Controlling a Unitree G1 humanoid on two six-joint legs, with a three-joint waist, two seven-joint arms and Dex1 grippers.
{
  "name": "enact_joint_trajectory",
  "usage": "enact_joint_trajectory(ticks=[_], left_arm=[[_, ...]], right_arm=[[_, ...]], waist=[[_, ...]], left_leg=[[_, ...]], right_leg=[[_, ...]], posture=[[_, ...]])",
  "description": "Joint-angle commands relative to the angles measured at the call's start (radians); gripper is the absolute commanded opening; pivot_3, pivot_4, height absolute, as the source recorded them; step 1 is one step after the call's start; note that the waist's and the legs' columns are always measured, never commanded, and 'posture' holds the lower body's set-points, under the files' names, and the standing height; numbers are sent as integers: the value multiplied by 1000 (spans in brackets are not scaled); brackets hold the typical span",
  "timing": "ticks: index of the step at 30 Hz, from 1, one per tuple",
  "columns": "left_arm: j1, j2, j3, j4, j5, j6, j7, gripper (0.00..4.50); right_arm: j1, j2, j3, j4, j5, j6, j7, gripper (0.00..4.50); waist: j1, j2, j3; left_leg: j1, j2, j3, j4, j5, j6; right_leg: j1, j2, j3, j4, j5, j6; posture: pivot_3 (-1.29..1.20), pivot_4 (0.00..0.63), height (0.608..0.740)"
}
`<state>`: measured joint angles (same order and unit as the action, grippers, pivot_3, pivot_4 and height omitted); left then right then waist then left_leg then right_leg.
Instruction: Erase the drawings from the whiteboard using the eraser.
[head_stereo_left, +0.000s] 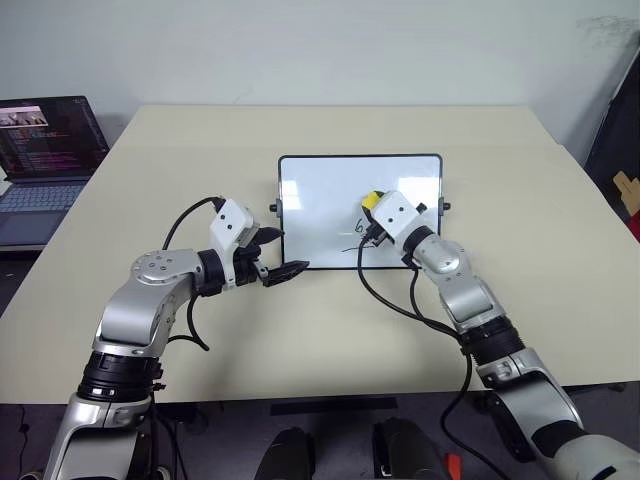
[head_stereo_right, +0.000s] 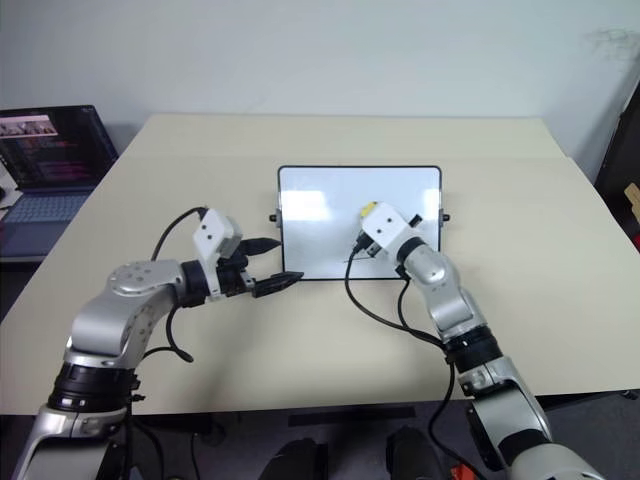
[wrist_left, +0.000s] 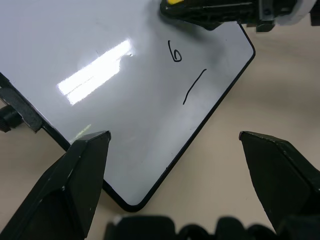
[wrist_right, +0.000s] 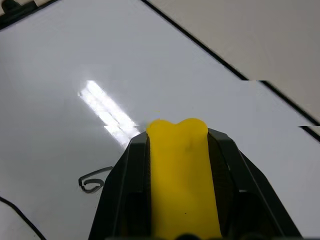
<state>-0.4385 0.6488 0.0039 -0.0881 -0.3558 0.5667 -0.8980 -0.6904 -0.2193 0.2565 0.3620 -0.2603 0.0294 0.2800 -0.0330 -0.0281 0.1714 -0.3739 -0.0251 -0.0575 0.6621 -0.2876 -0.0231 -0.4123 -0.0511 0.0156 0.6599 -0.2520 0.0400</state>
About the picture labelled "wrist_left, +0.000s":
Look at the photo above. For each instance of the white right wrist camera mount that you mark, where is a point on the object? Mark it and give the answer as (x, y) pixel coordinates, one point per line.
(292, 11)

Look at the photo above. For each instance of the yellow whiteboard eraser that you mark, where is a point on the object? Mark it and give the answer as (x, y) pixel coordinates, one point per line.
(174, 1)

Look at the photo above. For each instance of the black clamp knob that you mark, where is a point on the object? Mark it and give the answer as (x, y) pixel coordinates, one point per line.
(8, 118)

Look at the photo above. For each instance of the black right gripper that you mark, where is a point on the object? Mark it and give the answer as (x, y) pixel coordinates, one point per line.
(266, 15)

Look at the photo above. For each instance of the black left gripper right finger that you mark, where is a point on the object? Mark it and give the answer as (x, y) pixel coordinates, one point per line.
(280, 175)

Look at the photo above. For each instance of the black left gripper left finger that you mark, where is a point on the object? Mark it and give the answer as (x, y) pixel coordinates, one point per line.
(67, 185)

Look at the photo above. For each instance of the white whiteboard with black frame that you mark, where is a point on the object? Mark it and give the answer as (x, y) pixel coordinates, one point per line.
(105, 82)

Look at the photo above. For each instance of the black whiteboard eraser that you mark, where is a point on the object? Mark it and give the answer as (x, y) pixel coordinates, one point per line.
(22, 110)

